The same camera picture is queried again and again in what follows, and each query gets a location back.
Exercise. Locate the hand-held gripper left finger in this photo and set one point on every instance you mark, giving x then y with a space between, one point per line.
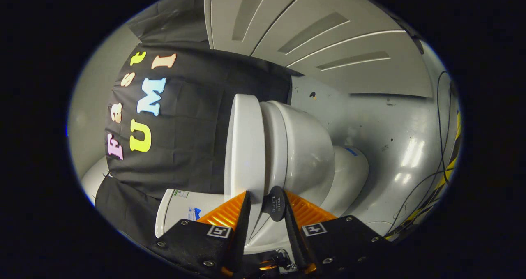
242 229

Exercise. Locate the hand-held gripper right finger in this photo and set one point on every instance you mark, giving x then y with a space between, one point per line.
292 234

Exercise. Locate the white toilet tank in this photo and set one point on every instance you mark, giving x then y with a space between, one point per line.
185 207

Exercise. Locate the white toilet seat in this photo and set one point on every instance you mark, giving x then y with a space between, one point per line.
276 147

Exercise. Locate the black backdrop cloth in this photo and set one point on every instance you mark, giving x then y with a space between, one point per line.
189 147

